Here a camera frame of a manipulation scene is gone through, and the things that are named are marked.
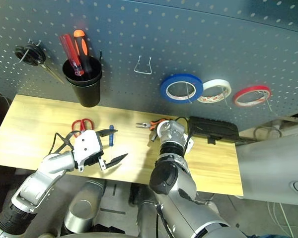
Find black plastic tool case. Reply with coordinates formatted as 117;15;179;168
188;116;239;145

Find silver scissors peg hook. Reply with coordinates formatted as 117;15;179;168
18;39;42;64

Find orange black needle-nose pliers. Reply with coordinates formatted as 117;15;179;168
136;119;166;142

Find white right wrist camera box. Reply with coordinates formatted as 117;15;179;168
183;133;195;152

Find silver wire pliers holder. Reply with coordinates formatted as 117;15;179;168
134;56;152;74

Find red handled scissors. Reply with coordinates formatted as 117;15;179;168
71;118;94;138

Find black plastic cup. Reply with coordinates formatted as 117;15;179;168
62;56;103;108

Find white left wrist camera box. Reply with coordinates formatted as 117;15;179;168
73;129;104;173

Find white floor cables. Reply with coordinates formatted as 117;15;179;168
267;200;298;238

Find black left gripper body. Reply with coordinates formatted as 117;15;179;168
78;154;107;173

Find blue handled screwdriver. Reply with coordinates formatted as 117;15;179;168
108;124;115;162

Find black left wrist camera cable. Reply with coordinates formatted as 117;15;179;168
49;131;76;156

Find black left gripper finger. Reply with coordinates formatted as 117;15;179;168
96;128;119;138
105;153;129;170

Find orange black screwdriver handle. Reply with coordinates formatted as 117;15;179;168
73;29;93;74

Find silver double peg hook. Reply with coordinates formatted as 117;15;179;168
185;83;193;104

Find blue tape roll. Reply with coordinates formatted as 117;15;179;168
160;73;204;104

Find grey coiled floor cable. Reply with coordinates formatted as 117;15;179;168
253;125;283;139

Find silver robot leg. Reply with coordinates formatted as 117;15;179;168
129;184;164;238
64;179;107;234

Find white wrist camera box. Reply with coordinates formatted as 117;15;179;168
73;129;104;173
183;133;195;152

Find dark grey perforated pegboard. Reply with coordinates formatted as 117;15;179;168
0;0;298;131

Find red tape roll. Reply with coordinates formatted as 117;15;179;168
233;85;272;108

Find silver left robot leg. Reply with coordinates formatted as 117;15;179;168
64;179;107;234

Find white printed tape roll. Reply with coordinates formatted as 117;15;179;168
196;79;232;104

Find black handled scissors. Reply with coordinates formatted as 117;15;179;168
14;39;65;85

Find silver right robot leg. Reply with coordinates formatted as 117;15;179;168
129;184;164;238

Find large white machine housing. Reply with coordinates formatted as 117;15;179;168
234;113;298;206

